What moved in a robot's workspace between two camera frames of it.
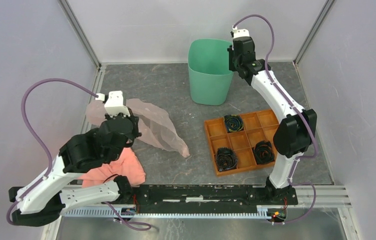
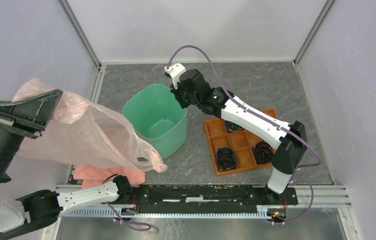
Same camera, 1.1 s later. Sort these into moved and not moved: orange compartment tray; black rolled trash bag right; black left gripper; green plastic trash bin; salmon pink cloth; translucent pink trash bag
Moved: translucent pink trash bag; black left gripper; green plastic trash bin
Not moved: orange compartment tray; black rolled trash bag right; salmon pink cloth
